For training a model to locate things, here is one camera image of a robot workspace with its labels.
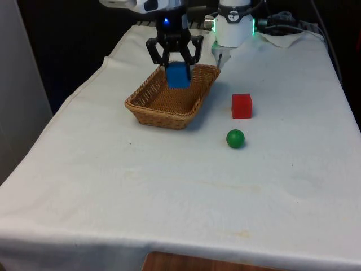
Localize black cable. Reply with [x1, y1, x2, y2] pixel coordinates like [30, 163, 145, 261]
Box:
[310, 0, 344, 85]
[262, 11, 304, 29]

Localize blue cube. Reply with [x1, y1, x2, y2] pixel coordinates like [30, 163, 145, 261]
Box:
[165, 60, 193, 91]

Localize red cube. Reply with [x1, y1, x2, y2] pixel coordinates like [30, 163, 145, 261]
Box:
[231, 93, 253, 120]

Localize green ball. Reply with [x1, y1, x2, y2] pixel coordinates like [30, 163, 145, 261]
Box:
[226, 129, 246, 150]

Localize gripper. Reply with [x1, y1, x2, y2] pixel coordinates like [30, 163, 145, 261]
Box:
[145, 10, 205, 79]

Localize wicker basket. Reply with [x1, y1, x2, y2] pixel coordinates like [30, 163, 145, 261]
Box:
[125, 63, 222, 130]

